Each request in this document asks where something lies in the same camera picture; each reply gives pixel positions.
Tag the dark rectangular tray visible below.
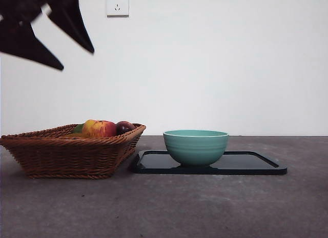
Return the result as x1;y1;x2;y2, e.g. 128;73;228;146
133;150;288;175

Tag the dark red plum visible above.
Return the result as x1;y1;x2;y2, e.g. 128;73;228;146
115;121;135;136

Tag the brown wicker basket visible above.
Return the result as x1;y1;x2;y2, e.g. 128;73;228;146
0;123;147;180

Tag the teal ceramic bowl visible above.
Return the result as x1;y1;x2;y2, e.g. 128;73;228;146
163;129;230;168

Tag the red and yellow apple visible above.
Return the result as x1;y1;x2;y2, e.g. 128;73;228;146
81;120;117;138

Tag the white wall power socket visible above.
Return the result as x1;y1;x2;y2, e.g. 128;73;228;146
107;0;130;18

